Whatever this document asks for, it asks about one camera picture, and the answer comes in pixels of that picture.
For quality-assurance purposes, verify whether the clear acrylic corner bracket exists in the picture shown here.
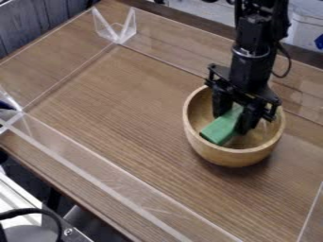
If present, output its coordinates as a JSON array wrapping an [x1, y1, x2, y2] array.
[[91, 8, 138, 44]]

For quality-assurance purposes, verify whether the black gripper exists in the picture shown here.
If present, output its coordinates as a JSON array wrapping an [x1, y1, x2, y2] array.
[[206, 46, 282, 135]]

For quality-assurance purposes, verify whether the white container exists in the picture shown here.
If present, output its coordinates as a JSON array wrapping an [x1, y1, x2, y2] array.
[[286, 10, 323, 53]]

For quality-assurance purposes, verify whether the brown wooden bowl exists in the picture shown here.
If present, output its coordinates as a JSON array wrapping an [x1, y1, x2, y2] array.
[[182, 86, 287, 167]]

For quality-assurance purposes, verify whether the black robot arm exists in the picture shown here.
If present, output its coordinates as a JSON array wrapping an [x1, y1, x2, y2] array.
[[206, 0, 290, 134]]

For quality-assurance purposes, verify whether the blue object at right edge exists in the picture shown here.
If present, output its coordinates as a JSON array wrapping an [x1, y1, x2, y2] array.
[[314, 34, 323, 50]]

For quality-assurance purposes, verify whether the grey metal bracket with screw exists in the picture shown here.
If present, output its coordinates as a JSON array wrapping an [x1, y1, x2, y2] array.
[[40, 206, 94, 242]]

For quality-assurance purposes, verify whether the black cable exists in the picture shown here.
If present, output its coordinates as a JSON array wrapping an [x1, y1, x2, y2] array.
[[0, 207, 64, 242]]

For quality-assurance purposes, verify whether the green rectangular block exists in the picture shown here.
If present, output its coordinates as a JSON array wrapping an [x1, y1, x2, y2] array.
[[199, 105, 243, 146]]

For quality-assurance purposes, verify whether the clear acrylic front barrier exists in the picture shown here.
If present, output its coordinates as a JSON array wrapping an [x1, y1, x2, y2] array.
[[0, 91, 243, 242]]

